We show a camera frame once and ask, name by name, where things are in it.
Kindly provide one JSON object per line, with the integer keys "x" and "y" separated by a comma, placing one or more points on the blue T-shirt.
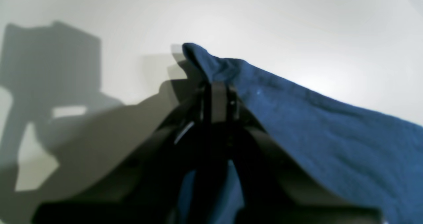
{"x": 366, "y": 157}

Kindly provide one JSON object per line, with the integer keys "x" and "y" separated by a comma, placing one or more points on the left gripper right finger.
{"x": 263, "y": 169}

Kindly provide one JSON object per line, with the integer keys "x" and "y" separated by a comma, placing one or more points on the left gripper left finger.
{"x": 145, "y": 187}

